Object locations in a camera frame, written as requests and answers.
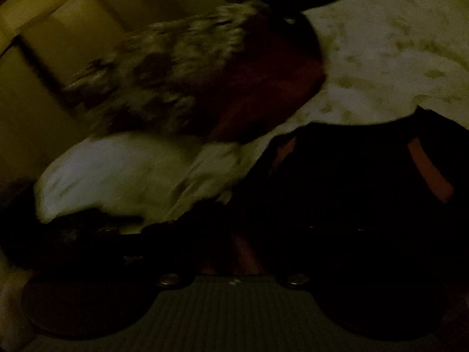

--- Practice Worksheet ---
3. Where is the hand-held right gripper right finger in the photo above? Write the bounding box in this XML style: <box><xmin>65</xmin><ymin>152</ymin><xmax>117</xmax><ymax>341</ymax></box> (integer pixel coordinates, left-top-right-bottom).
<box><xmin>272</xmin><ymin>224</ymin><xmax>367</xmax><ymax>289</ymax></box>

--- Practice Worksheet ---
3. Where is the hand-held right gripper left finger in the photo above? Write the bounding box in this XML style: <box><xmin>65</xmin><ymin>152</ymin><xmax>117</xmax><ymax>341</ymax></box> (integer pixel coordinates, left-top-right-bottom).
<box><xmin>99</xmin><ymin>224</ymin><xmax>206</xmax><ymax>289</ymax></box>

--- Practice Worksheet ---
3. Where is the dark garment with orange stripes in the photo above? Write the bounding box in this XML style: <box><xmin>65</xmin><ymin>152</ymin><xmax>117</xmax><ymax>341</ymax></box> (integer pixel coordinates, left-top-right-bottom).
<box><xmin>229</xmin><ymin>106</ymin><xmax>469</xmax><ymax>277</ymax></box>

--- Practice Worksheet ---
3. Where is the dark red cloth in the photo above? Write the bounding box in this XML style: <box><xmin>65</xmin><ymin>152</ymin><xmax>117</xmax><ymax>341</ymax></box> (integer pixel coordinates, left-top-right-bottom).
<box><xmin>207</xmin><ymin>13</ymin><xmax>327</xmax><ymax>144</ymax></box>

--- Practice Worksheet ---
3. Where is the pale wooden wardrobe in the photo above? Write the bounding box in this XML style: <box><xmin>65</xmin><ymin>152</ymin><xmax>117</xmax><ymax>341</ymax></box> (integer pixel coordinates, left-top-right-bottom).
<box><xmin>0</xmin><ymin>0</ymin><xmax>235</xmax><ymax>191</ymax></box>

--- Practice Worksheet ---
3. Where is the floral patterned pillow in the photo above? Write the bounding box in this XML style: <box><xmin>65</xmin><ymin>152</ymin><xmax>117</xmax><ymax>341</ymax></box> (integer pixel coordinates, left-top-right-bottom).
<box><xmin>60</xmin><ymin>0</ymin><xmax>283</xmax><ymax>138</ymax></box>

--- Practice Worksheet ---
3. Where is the white patterned blanket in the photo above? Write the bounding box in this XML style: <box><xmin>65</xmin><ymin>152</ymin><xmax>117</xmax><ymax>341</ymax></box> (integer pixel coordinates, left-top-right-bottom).
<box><xmin>34</xmin><ymin>0</ymin><xmax>469</xmax><ymax>225</ymax></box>

